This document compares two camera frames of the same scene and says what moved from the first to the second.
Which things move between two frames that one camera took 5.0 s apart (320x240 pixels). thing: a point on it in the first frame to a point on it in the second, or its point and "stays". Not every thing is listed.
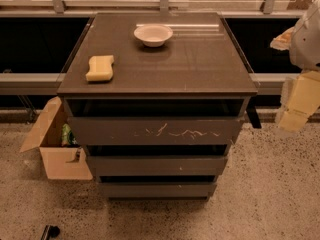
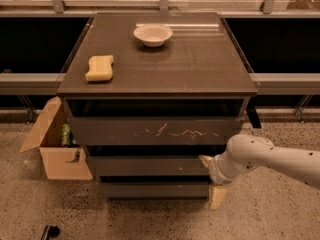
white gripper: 307,42 to 215,172
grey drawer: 154,165 stays
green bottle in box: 67,136 stays
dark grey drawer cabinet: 158,98 stays
